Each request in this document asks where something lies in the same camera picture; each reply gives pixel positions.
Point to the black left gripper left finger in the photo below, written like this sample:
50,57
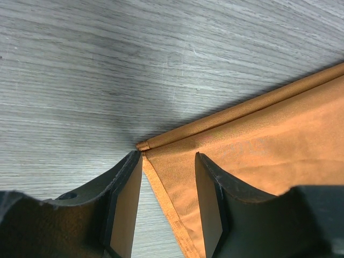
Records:
96,219

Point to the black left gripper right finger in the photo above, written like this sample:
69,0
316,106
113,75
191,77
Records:
239,220

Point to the orange satin napkin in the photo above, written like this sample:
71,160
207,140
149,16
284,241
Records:
290,136

